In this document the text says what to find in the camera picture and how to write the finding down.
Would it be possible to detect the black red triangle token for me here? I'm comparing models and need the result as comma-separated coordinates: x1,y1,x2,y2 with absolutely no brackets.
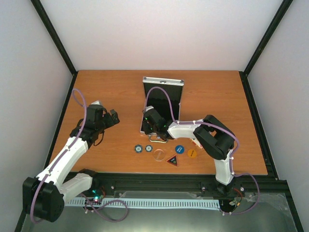
166,155,178,167

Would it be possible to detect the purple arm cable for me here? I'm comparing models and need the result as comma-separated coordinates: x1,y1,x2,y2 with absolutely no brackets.
144,86,261,215
30,88,128,221

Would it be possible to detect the black aluminium frame rail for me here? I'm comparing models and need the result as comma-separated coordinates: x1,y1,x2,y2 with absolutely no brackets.
94,173,290,196

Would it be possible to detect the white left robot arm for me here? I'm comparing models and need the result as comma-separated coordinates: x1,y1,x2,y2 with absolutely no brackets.
23,101,120,223

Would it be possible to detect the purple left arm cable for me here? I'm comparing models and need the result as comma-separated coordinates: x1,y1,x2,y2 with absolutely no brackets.
30,88,128,221

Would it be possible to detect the blue white poker chip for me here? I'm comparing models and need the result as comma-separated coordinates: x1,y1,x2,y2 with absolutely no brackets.
134,145,143,153
145,145,153,152

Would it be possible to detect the pink playing card deck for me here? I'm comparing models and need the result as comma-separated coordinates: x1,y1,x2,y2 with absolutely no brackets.
191,138,202,149

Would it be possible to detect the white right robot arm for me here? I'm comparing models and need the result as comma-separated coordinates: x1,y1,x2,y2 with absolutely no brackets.
142,106,239,186

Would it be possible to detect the orange round token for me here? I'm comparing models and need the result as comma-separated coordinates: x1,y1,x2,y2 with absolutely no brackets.
187,149,197,159

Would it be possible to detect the blue round token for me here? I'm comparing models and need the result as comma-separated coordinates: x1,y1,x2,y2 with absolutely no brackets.
175,145,185,154

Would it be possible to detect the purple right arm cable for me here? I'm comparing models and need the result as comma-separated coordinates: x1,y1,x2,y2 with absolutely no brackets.
144,86,261,215

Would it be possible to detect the clear round disc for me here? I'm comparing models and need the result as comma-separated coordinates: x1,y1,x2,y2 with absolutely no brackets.
153,149,165,161

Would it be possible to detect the white cable duct strip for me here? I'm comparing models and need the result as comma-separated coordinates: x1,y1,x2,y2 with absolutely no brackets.
63,196,227,210

